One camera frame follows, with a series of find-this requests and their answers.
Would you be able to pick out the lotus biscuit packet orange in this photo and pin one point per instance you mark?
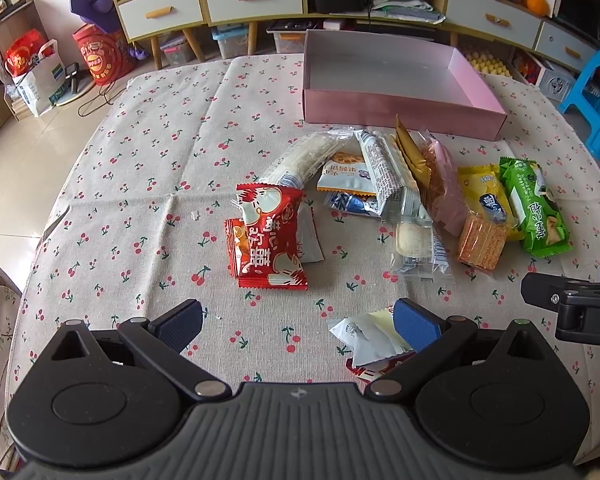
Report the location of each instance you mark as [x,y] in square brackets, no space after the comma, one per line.
[346,173]

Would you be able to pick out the large red snack packet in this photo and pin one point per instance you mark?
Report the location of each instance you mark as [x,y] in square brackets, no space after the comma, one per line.
[270,216]

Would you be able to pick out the clear rice cracker packet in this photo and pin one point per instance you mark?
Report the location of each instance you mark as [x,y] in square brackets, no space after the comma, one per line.
[298,164]

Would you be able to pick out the pink wafer packet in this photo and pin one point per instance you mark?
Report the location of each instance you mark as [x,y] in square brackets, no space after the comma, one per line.
[445,200]

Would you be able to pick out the long silver biscuit packet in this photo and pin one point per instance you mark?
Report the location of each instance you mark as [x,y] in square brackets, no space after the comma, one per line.
[397,193]

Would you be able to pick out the white paper shopping bag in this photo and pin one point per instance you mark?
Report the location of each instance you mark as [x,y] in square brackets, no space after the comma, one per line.
[45,82]

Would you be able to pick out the cherry pattern tablecloth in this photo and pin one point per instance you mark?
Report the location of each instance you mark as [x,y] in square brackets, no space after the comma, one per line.
[138,226]

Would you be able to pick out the clear square cracker pack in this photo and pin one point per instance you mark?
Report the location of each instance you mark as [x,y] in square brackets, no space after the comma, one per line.
[481,243]

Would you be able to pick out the blue white snack packet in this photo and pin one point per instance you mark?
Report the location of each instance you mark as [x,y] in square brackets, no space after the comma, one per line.
[365,206]

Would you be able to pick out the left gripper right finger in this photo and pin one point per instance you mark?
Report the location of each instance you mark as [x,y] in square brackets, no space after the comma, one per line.
[438,344]

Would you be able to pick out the yellow egg tray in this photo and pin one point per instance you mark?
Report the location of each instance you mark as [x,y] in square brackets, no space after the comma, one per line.
[488,59]

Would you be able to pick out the gold wrapper bar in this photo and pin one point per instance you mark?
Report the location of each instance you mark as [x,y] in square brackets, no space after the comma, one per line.
[414,158]

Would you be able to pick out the green chips packet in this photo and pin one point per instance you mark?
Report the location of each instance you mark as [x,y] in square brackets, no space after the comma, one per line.
[544,231]

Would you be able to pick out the purple hat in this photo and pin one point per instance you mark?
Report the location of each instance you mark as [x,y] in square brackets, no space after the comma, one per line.
[100,13]

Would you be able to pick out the pink cardboard box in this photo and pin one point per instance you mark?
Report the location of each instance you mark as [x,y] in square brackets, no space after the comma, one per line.
[360,78]

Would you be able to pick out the small red snack packet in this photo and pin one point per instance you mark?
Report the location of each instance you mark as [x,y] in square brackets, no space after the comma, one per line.
[237,246]

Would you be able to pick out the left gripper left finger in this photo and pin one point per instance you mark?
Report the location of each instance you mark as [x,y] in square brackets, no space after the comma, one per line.
[157,345]

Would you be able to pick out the yellow biscuit packet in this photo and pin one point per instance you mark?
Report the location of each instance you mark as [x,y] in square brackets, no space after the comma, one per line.
[485,195]

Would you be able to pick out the blue plastic stool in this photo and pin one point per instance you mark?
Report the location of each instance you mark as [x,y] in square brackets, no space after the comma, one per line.
[595,102]

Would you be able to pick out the clear mochi packet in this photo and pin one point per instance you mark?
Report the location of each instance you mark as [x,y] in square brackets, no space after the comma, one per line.
[418,252]

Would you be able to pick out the red gift bag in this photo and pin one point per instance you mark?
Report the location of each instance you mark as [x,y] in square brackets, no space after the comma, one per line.
[106,54]

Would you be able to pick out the white small snack packet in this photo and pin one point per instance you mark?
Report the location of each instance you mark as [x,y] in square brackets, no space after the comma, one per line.
[371,337]

